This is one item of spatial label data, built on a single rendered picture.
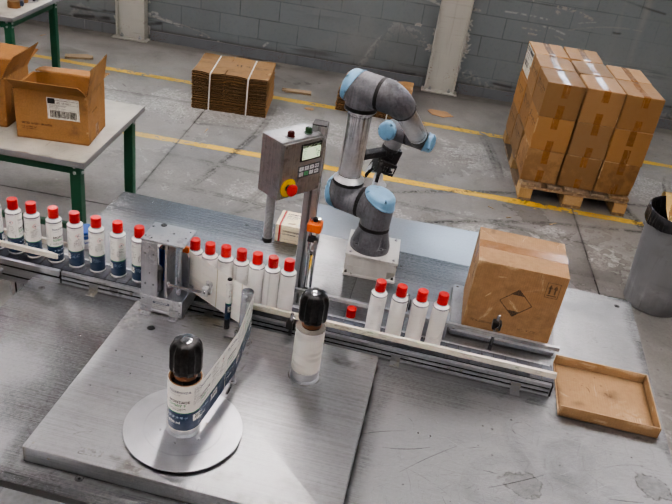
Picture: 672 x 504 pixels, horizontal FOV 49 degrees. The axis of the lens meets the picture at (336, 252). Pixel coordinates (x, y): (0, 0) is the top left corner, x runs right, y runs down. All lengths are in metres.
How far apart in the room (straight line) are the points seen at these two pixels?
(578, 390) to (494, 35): 5.52
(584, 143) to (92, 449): 4.40
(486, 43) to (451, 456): 5.93
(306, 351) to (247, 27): 6.02
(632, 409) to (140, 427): 1.50
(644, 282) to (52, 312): 3.36
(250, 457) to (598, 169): 4.26
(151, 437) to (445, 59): 6.15
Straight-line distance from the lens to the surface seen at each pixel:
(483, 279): 2.52
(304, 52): 7.82
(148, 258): 2.32
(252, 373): 2.21
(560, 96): 5.51
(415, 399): 2.30
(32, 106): 3.80
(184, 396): 1.90
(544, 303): 2.57
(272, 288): 2.39
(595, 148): 5.70
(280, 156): 2.19
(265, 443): 2.01
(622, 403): 2.56
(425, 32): 7.65
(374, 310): 2.35
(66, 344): 2.40
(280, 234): 2.92
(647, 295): 4.72
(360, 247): 2.74
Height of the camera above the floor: 2.32
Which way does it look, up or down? 31 degrees down
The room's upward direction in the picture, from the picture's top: 9 degrees clockwise
